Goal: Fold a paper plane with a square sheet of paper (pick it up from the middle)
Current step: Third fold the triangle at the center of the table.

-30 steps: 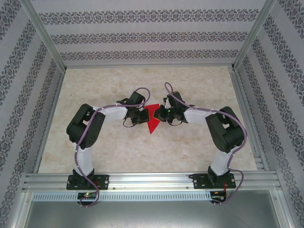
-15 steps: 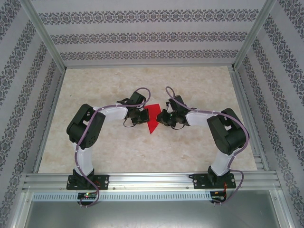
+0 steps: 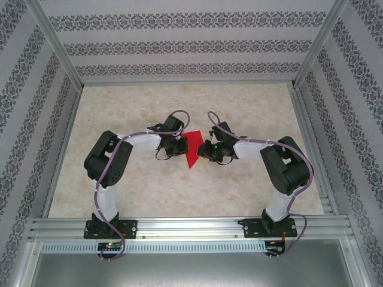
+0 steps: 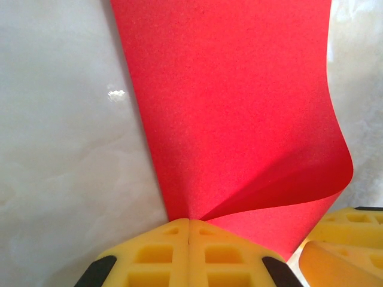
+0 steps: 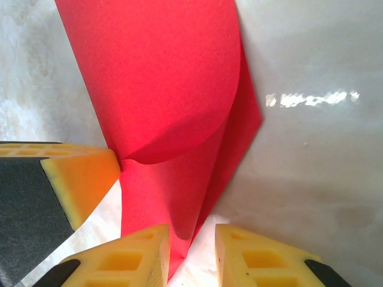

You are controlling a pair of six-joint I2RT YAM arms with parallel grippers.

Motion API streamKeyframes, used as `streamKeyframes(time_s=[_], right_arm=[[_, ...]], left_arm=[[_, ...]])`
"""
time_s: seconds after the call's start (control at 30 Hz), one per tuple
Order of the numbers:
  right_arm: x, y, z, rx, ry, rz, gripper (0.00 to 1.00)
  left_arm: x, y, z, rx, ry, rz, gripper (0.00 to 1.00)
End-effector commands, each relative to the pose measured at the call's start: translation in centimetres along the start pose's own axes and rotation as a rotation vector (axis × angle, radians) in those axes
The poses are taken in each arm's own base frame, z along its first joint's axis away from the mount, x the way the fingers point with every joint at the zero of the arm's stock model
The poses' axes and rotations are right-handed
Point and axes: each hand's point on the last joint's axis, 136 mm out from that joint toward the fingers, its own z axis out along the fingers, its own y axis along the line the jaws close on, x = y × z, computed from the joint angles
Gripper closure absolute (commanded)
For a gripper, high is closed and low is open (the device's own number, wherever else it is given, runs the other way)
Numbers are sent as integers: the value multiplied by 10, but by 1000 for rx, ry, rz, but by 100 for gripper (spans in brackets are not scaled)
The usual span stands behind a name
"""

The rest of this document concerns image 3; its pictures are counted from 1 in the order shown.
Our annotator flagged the aluminium frame post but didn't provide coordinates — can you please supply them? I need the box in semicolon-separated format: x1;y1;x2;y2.
292;0;350;89
25;0;84;89

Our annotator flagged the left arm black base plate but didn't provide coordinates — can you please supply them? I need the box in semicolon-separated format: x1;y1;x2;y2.
83;219;139;240

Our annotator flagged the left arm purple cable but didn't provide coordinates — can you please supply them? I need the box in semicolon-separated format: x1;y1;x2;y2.
94;109;191;262

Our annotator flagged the aluminium frame cross beam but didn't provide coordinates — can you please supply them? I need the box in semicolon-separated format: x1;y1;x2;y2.
80;79;297;88

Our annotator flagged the red paper sheet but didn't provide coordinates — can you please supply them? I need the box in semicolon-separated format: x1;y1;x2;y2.
182;130;205;170

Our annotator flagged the left wrist thin black cable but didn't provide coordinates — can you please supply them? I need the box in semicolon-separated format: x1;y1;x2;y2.
155;148;174;161

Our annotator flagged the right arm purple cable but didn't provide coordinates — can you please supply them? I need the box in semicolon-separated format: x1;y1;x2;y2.
206;111;315;261

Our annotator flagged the grey metal sheet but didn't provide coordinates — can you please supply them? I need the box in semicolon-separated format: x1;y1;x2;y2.
16;239;369;287

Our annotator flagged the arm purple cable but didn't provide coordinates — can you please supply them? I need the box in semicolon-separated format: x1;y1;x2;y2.
206;111;315;261
94;109;191;262

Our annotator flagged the slotted cable duct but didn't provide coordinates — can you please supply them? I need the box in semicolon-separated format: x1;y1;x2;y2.
39;240;268;255

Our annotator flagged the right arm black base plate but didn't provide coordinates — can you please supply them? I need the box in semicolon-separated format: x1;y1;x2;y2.
242;217;299;239

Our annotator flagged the aluminium mounting rail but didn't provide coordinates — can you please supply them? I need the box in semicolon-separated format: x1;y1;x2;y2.
28;215;356;243

